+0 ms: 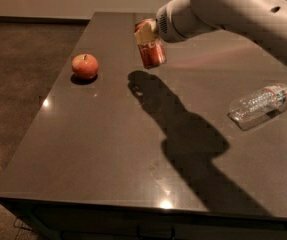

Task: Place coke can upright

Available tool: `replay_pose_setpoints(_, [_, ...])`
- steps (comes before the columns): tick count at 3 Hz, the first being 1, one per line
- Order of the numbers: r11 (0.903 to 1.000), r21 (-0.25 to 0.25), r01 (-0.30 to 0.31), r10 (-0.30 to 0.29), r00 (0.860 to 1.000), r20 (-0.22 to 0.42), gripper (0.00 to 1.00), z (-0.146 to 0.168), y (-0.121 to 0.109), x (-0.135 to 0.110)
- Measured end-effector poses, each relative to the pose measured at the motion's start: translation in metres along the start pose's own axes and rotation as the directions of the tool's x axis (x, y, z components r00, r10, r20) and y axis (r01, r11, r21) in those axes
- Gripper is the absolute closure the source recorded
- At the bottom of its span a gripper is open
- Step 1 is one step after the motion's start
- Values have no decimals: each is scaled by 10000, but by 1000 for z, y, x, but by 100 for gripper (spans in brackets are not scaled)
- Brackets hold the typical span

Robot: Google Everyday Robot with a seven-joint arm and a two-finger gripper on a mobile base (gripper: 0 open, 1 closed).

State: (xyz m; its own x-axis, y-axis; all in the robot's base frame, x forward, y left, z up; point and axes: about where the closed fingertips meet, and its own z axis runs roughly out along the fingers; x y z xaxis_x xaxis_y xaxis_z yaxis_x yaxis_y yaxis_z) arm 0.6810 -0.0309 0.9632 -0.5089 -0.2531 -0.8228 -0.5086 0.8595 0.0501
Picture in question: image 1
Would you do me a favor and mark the dark table cabinet base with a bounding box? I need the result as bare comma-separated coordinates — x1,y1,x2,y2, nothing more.
0,197,287,240

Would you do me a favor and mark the red coke can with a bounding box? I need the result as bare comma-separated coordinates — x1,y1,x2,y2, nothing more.
134,18,167,70

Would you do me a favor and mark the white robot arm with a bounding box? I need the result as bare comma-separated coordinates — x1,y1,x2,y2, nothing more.
134,0,287,66

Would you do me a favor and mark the red apple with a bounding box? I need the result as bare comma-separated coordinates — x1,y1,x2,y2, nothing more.
71,54,99,80

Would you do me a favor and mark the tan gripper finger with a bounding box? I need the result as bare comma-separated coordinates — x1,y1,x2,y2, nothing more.
134,19,158,45

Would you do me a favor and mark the clear plastic water bottle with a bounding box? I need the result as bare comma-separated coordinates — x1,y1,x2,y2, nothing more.
228,83,287,123

